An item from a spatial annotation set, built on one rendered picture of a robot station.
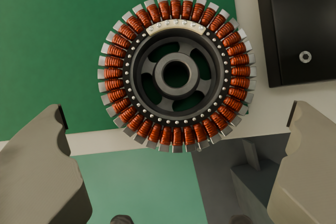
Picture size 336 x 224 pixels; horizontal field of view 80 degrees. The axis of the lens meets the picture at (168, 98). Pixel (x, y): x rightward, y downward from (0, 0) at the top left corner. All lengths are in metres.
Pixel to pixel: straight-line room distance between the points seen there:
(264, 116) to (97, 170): 0.91
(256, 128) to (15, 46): 0.22
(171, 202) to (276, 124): 0.87
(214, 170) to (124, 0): 0.86
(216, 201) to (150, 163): 0.33
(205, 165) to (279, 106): 0.78
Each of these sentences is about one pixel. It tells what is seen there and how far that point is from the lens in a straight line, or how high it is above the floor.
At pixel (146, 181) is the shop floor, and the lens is 0.99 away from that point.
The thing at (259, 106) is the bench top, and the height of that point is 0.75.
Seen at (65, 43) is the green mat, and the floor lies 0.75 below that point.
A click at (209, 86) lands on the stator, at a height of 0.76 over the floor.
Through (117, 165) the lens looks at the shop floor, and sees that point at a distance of 1.00.
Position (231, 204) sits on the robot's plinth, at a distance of 1.04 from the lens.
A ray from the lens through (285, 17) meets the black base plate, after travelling 0.19.
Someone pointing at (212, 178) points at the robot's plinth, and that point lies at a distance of 0.98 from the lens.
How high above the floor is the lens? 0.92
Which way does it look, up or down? 88 degrees down
